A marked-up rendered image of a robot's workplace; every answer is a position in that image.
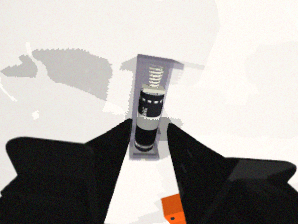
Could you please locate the black and grey battery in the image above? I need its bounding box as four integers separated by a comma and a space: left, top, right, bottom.
134, 87, 165, 152

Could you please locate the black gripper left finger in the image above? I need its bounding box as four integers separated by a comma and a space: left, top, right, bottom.
5, 118, 133, 223

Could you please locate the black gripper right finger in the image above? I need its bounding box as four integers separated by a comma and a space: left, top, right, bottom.
167, 123, 297, 224

